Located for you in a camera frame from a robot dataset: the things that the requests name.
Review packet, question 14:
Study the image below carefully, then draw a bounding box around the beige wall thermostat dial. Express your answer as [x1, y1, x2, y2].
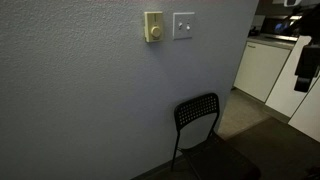
[143, 11, 165, 43]

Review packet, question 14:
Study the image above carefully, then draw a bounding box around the black perforated metal chair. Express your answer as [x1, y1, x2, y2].
[170, 92, 262, 180]

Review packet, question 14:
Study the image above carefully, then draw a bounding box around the white base cabinet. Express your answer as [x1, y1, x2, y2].
[233, 40, 292, 103]

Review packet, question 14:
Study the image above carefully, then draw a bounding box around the low white cabinet panel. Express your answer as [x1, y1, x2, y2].
[288, 77, 320, 143]

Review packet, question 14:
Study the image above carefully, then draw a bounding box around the small dark countertop object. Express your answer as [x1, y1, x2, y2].
[248, 27, 260, 37]

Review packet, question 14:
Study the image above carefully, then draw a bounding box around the dark microwave oven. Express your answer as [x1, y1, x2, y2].
[262, 14, 302, 38]

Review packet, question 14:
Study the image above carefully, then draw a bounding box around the white double switch plate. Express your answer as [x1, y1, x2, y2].
[172, 11, 196, 41]

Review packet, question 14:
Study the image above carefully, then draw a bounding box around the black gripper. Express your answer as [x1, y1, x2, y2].
[293, 44, 320, 94]

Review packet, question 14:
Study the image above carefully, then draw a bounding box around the tall white cabinet panel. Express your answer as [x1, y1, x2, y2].
[265, 34, 320, 118]

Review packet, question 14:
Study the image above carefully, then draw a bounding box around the grey kitchen countertop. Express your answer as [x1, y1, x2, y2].
[246, 33, 299, 51]

